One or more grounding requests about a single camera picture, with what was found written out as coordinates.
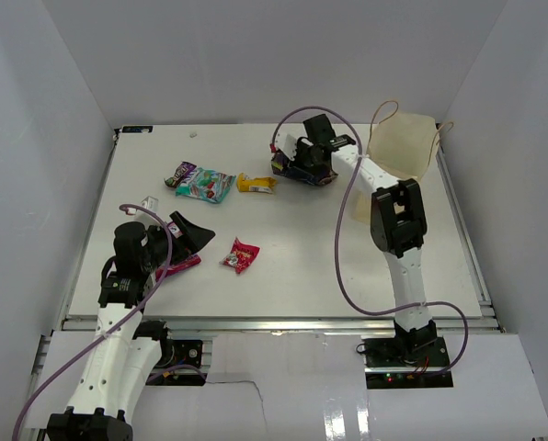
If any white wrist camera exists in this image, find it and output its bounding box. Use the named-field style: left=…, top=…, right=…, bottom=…
left=270, top=131, right=309, bottom=162
left=123, top=196, right=159, bottom=228

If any magenta Fox's candy bag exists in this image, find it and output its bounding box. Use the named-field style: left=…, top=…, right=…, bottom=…
left=166, top=254, right=201, bottom=277

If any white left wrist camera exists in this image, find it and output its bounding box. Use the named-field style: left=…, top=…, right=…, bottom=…
left=123, top=196, right=159, bottom=228

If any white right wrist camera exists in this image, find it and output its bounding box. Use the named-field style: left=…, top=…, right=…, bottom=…
left=270, top=131, right=309, bottom=162

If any red small candy packet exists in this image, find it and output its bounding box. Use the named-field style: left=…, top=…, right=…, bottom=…
left=220, top=238, right=260, bottom=275

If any brown paper bag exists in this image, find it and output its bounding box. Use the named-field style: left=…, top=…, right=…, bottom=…
left=354, top=100, right=454, bottom=225

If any dark purple chips bag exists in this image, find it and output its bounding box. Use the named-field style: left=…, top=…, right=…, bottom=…
left=270, top=151, right=337, bottom=187

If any teal candy bag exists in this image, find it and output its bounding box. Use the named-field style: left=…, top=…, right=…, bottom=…
left=175, top=167, right=236, bottom=204

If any purple chocolate candy packet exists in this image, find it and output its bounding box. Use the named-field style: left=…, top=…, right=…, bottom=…
left=164, top=161, right=197, bottom=189

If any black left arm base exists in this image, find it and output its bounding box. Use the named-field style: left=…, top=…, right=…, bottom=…
left=147, top=339, right=205, bottom=387

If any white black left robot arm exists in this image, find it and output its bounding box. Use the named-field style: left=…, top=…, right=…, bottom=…
left=46, top=211, right=215, bottom=440

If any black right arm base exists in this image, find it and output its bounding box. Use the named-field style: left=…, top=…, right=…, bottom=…
left=355, top=337, right=454, bottom=390

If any aluminium table frame rail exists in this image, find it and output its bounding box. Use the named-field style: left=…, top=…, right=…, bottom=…
left=62, top=315, right=499, bottom=333

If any yellow snack wrapper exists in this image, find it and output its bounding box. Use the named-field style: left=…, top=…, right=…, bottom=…
left=236, top=173, right=278, bottom=194

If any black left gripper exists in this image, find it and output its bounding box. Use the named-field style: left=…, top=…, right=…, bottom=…
left=141, top=211, right=214, bottom=272

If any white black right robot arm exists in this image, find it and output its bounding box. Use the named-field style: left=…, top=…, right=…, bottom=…
left=295, top=114, right=437, bottom=367

